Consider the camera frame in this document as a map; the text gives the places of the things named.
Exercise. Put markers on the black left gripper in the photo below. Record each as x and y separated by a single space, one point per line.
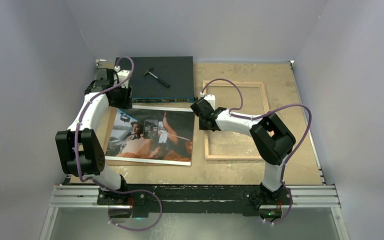
126 103

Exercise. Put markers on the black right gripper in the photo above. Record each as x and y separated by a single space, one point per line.
202 126

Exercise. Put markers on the white wooden picture frame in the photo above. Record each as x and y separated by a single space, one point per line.
244 102

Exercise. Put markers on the large printed photo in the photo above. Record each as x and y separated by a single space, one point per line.
150 133

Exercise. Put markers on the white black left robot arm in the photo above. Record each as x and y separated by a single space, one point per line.
79 148

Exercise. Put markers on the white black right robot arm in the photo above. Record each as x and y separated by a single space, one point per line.
273 140

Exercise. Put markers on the black hammer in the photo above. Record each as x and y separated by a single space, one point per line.
160 80

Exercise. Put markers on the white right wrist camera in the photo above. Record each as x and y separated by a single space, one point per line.
210 98

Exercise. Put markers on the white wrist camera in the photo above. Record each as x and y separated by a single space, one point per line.
210 98
122 77

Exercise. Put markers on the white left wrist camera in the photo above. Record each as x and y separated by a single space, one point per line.
122 77

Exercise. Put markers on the dark network switch box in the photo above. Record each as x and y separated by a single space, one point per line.
163 79

